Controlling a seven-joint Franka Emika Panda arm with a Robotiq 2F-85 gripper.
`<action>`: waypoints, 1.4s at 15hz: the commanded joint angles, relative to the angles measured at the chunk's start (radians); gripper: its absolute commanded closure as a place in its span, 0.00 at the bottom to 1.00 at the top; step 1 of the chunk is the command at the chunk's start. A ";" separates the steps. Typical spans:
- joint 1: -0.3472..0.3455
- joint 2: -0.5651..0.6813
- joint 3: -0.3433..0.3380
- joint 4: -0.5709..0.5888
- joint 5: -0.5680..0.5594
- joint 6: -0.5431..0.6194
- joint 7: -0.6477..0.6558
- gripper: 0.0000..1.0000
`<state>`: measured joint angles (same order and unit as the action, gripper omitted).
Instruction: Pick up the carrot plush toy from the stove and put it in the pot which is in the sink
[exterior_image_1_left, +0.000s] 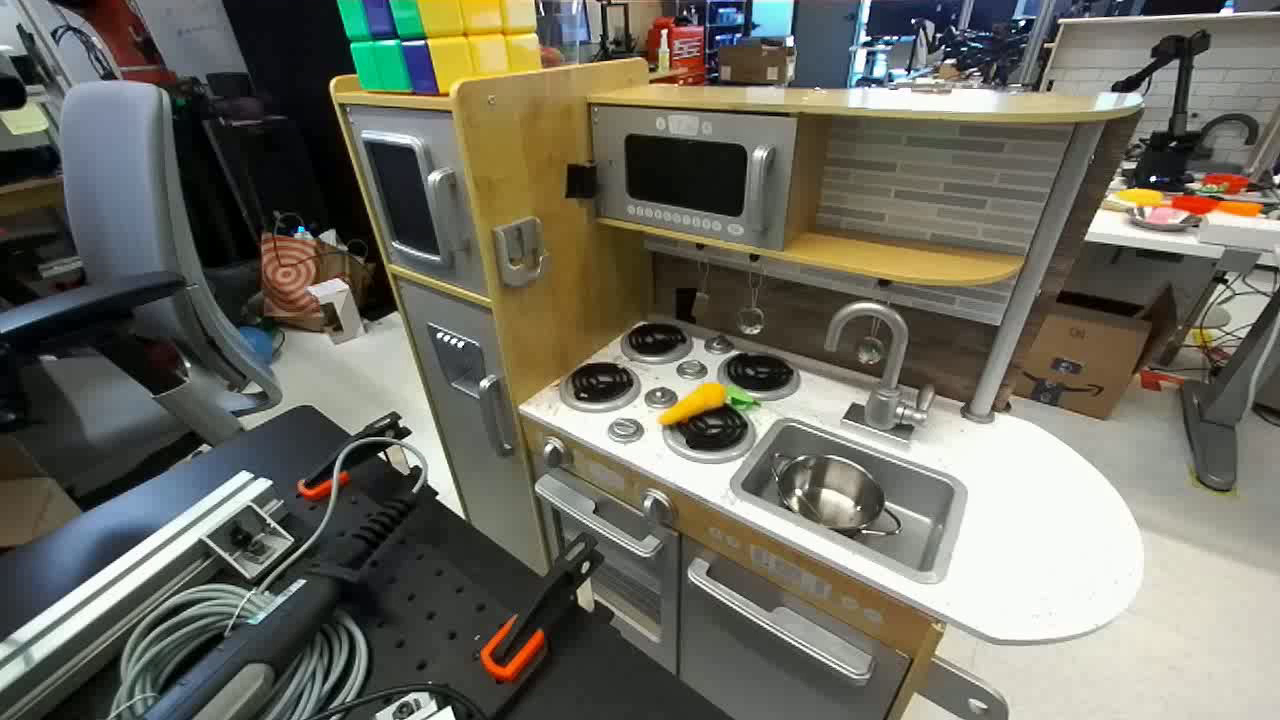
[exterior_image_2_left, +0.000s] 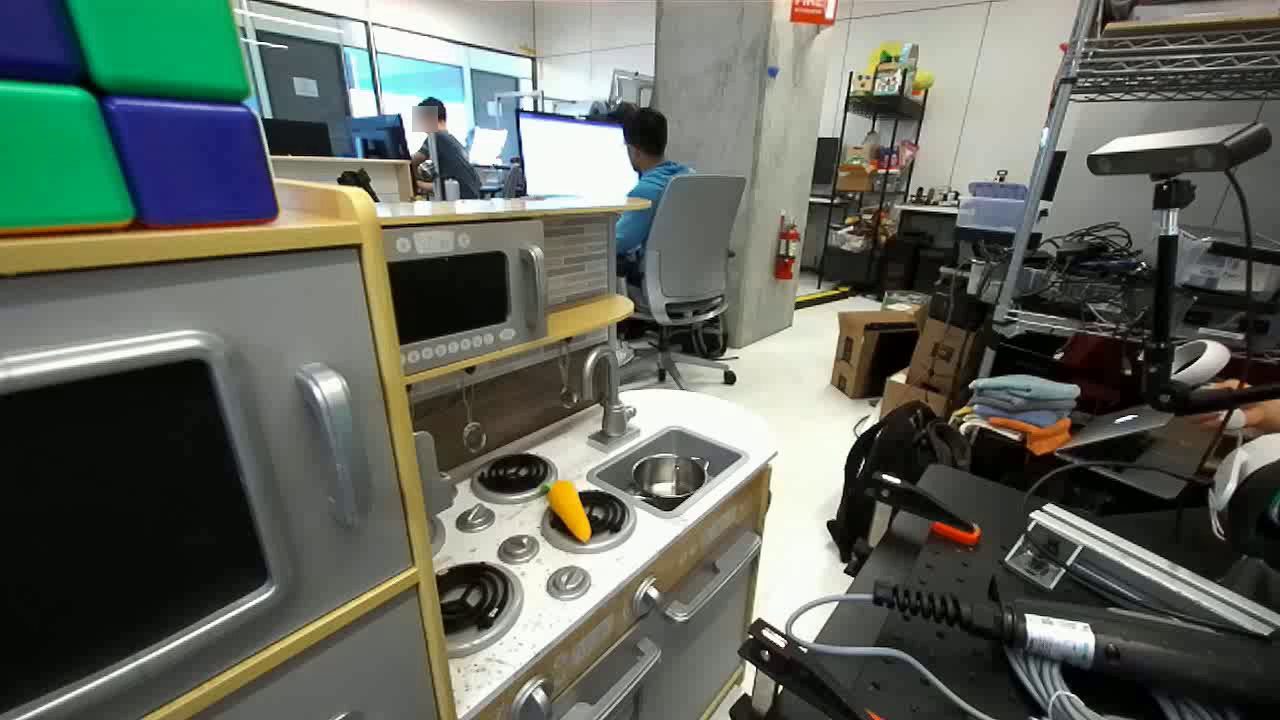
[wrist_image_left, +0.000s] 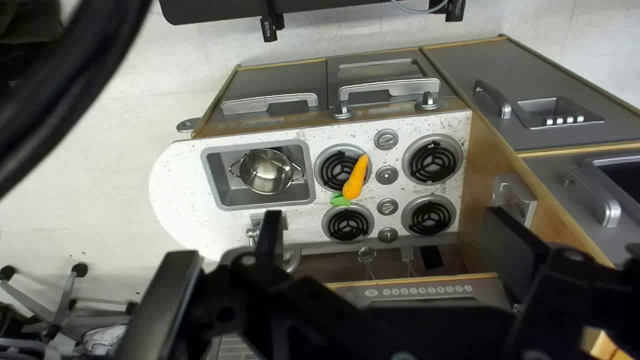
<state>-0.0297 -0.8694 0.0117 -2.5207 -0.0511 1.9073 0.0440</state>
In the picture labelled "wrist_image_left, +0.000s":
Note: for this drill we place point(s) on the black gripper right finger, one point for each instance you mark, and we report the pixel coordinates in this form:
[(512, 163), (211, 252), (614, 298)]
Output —
[(573, 306)]

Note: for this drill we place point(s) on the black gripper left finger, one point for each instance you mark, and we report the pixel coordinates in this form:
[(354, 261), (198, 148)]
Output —
[(161, 306)]

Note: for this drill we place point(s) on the orange carrot plush toy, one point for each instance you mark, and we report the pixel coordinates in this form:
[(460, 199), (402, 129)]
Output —
[(356, 178)]

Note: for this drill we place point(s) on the wooden toy kitchen unit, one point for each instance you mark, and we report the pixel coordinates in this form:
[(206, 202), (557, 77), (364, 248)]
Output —
[(187, 186)]

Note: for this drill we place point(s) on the grey toy sink basin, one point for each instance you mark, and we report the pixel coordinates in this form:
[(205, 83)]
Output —
[(222, 191)]

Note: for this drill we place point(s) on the silver toy faucet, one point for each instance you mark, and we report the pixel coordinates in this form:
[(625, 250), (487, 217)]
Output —
[(270, 231)]

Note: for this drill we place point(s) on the black coil stove burner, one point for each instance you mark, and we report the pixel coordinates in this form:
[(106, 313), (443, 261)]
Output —
[(431, 215), (432, 161), (332, 170), (348, 223)]

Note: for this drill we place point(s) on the small steel pot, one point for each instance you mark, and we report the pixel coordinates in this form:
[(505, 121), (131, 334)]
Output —
[(265, 172)]

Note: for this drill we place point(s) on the grey toy water dispenser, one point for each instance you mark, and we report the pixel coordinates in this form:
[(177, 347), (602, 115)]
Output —
[(557, 112)]

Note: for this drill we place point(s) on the grey stove knob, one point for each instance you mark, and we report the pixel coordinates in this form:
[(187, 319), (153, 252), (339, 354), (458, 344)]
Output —
[(387, 138), (387, 207), (388, 234), (387, 175)]

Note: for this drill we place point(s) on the grey mesh office chair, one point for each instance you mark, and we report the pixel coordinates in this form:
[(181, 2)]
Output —
[(62, 300)]

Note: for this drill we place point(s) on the black stereo camera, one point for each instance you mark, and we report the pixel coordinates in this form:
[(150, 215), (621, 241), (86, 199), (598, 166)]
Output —
[(221, 9)]

